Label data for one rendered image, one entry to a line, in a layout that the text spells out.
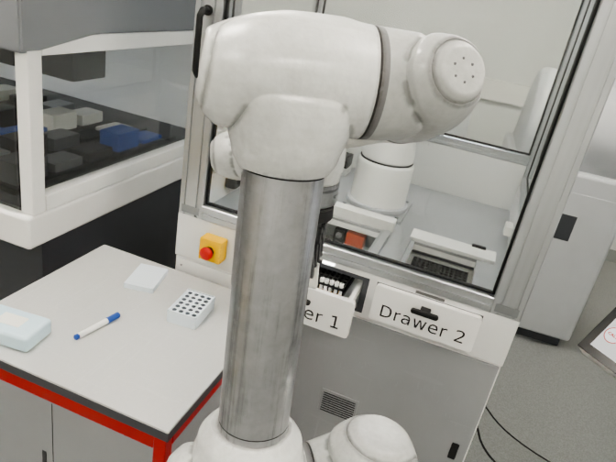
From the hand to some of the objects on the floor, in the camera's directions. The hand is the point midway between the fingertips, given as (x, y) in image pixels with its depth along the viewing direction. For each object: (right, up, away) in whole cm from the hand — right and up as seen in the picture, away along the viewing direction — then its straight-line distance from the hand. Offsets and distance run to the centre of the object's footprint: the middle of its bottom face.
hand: (312, 274), depth 138 cm
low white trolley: (-62, -80, +41) cm, 109 cm away
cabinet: (+7, -67, +98) cm, 119 cm away
